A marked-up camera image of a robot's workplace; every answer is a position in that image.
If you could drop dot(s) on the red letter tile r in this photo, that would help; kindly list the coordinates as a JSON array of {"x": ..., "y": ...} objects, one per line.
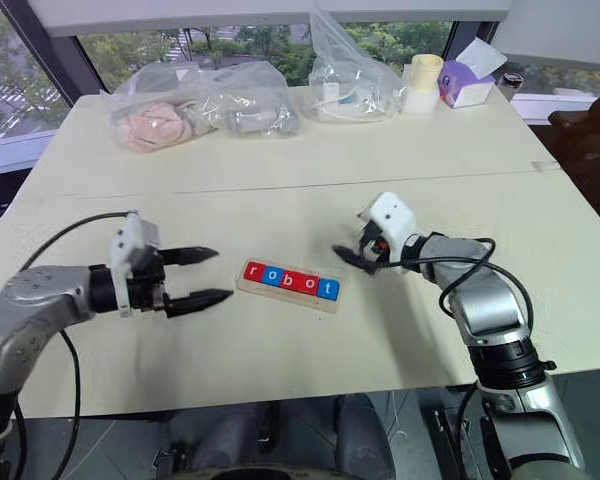
[{"x": 254, "y": 271}]

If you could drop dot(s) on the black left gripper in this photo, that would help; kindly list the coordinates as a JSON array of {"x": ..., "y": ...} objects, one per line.
[{"x": 145, "y": 285}]

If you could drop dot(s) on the red letter tile o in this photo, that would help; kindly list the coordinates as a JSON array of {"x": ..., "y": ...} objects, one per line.
[{"x": 310, "y": 285}]

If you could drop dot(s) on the black metal clamp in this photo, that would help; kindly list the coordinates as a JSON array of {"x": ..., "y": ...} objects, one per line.
[{"x": 445, "y": 445}]

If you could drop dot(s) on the blue letter tile o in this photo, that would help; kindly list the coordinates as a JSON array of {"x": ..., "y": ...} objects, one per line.
[{"x": 272, "y": 276}]

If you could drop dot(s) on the cream foam roll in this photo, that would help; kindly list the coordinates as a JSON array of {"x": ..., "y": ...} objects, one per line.
[{"x": 422, "y": 85}]

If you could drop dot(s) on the plastic bag with grey items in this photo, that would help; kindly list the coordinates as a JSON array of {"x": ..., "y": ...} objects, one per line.
[{"x": 260, "y": 122}]

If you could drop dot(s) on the wooden letter tray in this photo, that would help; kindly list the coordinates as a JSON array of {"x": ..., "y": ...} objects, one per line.
[{"x": 290, "y": 300}]

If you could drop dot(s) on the clear tape piece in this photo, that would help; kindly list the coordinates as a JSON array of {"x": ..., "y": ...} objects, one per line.
[{"x": 545, "y": 166}]

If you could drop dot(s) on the pink cloth bundle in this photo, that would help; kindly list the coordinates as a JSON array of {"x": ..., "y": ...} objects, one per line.
[{"x": 155, "y": 127}]

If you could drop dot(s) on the black chair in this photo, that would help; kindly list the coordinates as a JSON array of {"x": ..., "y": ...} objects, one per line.
[{"x": 590, "y": 145}]

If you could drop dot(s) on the small dark cup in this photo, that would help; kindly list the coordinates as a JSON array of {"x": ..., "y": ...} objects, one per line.
[{"x": 512, "y": 81}]

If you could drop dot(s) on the red letter tile b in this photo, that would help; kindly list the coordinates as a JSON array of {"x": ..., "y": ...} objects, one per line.
[{"x": 291, "y": 281}]

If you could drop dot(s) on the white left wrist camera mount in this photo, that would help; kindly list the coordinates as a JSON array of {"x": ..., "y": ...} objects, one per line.
[{"x": 121, "y": 245}]

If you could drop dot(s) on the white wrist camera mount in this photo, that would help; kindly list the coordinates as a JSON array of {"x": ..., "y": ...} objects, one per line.
[
  {"x": 392, "y": 210},
  {"x": 121, "y": 245}
]

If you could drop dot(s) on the blue letter tile t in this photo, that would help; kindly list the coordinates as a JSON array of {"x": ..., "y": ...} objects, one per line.
[{"x": 328, "y": 289}]

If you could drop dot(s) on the purple tissue box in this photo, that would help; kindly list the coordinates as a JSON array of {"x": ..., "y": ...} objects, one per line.
[{"x": 467, "y": 90}]

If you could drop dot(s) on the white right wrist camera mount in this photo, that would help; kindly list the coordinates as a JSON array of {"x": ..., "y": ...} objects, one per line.
[{"x": 392, "y": 210}]

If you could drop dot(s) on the dark window frame post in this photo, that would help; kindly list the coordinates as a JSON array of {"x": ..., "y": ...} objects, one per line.
[
  {"x": 460, "y": 42},
  {"x": 45, "y": 55}
]

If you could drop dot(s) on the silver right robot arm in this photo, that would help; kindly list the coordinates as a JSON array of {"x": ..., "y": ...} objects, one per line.
[{"x": 480, "y": 300}]

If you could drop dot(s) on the large clear plastic bag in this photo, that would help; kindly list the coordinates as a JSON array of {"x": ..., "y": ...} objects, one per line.
[{"x": 215, "y": 85}]

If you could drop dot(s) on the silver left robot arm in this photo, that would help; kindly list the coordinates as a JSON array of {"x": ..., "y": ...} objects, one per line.
[{"x": 35, "y": 305}]

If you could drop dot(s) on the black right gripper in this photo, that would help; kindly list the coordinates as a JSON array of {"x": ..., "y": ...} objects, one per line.
[{"x": 375, "y": 247}]

